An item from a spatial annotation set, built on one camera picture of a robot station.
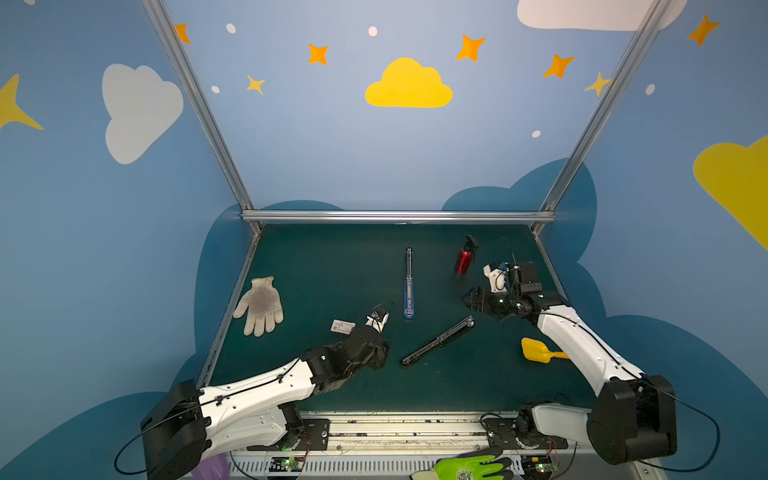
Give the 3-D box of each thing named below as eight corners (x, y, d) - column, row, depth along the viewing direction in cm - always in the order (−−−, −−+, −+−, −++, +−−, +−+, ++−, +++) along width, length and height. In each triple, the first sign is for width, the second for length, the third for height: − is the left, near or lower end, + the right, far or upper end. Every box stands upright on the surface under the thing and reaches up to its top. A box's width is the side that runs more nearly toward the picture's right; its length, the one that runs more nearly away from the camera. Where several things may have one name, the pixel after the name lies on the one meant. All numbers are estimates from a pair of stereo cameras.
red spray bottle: (462, 279, 109) (474, 246, 94) (454, 269, 112) (464, 236, 97) (470, 276, 110) (483, 242, 95) (461, 266, 113) (472, 232, 98)
